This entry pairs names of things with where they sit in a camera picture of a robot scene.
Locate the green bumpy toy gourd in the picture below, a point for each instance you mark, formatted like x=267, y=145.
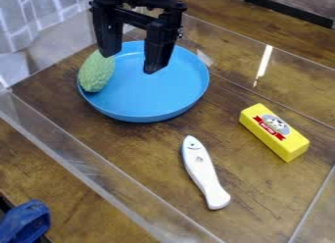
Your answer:
x=96, y=72

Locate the yellow butter brick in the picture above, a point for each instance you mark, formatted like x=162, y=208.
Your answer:
x=274, y=132

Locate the blue round tray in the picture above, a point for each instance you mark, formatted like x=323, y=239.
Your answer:
x=139, y=97

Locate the white wooden toy fish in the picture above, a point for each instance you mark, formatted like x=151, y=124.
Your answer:
x=200, y=169

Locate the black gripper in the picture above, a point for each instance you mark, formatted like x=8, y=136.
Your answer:
x=111, y=15

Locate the white grid curtain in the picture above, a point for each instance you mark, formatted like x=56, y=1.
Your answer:
x=25, y=17

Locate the clear acrylic enclosure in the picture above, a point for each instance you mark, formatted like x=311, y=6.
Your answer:
x=111, y=177

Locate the blue clamp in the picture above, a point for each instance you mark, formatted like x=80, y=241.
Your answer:
x=25, y=223

